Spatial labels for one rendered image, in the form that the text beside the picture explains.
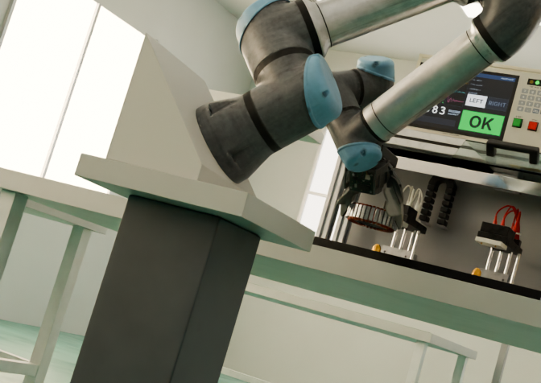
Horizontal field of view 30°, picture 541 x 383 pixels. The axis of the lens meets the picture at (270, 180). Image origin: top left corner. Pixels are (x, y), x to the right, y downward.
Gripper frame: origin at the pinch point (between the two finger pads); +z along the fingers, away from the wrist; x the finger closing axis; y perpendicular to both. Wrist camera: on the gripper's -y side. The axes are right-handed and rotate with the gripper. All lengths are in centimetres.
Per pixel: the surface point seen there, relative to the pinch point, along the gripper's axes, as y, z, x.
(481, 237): -21.1, 7.3, 17.0
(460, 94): -48, -17, -1
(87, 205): 12, 7, -69
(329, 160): -636, 222, -341
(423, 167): -34.9, -1.5, -3.2
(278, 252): 11.5, 6.9, -16.0
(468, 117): -45.5, -12.6, 3.0
